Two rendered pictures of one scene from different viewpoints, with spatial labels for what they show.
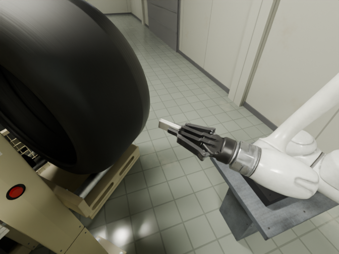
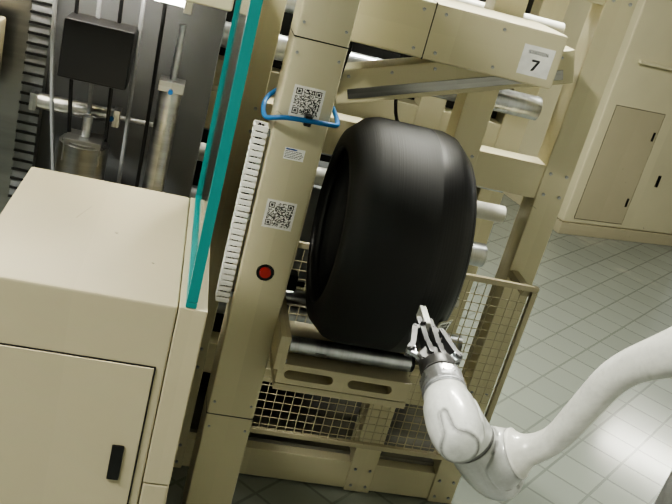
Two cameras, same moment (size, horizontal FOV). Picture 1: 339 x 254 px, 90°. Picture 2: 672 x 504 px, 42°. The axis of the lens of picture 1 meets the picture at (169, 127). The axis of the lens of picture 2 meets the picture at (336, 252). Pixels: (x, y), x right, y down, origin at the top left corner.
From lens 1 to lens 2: 161 cm
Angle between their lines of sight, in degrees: 49
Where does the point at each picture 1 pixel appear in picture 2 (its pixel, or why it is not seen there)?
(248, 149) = (446, 369)
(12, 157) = (291, 241)
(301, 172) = (455, 409)
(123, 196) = not seen: outside the picture
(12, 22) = (376, 151)
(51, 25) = (398, 164)
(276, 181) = (429, 403)
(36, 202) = (262, 303)
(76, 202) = (284, 333)
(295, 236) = not seen: outside the picture
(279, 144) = (515, 439)
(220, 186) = not seen: outside the picture
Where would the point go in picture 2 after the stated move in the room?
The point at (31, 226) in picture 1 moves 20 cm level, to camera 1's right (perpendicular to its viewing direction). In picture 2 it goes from (236, 321) to (271, 362)
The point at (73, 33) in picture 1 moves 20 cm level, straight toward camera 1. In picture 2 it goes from (409, 176) to (369, 188)
